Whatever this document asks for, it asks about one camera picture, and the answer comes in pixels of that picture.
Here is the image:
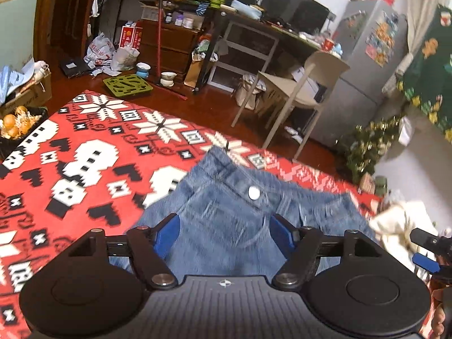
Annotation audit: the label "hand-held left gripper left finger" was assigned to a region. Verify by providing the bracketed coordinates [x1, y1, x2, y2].
[69, 213, 181, 289]

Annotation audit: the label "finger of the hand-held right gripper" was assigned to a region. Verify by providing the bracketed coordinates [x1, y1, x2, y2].
[410, 229, 440, 251]
[412, 253, 442, 273]

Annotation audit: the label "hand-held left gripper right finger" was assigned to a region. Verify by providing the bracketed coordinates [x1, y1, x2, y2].
[269, 214, 384, 289]

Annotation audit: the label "blue denim shorts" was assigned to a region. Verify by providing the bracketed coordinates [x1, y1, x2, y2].
[109, 145, 377, 279]

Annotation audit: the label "person's right hand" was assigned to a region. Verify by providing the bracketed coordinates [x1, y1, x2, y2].
[431, 287, 446, 338]

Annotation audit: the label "cream knitted sweater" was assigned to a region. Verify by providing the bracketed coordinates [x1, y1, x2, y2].
[369, 199, 440, 272]

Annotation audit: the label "red patterned blanket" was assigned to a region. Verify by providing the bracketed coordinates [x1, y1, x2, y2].
[0, 90, 452, 339]

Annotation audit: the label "gold tinsel garland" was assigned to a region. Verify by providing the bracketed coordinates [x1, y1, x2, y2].
[335, 115, 407, 184]

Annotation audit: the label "beige plastic chair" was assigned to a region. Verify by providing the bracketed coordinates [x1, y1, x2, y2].
[231, 51, 351, 159]

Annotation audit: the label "green perforated foam tray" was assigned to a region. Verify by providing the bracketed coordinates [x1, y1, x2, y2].
[103, 73, 154, 99]

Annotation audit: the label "brown paper bag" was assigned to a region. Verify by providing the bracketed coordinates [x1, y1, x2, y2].
[184, 55, 209, 89]

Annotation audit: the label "grey refrigerator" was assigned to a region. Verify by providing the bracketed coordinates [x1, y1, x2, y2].
[307, 0, 408, 149]

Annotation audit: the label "green Christmas banner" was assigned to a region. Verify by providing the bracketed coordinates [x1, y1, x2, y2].
[397, 3, 452, 136]

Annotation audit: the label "black basket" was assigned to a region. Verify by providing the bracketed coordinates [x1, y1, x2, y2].
[0, 105, 48, 159]

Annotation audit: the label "plain white plastic bag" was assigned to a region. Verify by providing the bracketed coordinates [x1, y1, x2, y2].
[111, 46, 140, 71]

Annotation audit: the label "brown wooden drawer chest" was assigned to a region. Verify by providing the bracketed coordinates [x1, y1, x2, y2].
[139, 19, 202, 83]

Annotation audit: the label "black flat case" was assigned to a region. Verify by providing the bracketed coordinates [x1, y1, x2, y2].
[59, 56, 93, 77]

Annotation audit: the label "red broom stick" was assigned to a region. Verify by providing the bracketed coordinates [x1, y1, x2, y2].
[155, 0, 188, 101]

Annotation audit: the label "brown cardboard box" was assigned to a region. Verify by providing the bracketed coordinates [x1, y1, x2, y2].
[0, 60, 53, 114]

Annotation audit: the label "white printed plastic bag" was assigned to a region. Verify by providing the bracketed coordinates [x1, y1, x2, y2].
[85, 32, 117, 71]

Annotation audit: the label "red cardboard box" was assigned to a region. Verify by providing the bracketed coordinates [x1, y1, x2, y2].
[119, 21, 144, 52]

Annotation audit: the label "colourful fridge poster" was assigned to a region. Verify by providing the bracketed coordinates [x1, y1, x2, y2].
[365, 10, 399, 68]

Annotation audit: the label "light blue folded cloth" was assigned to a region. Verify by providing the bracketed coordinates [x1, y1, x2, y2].
[230, 0, 264, 20]

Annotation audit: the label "cream curtain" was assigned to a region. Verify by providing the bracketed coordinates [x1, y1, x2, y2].
[383, 0, 446, 96]

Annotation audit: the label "black computer monitor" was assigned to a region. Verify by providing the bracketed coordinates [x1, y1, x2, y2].
[263, 0, 336, 32]

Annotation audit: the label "brown wooden wardrobe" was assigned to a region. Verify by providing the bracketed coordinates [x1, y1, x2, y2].
[33, 0, 103, 75]

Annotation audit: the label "pale door with gold calligraphy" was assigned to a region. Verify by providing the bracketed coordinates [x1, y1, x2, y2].
[0, 0, 45, 75]

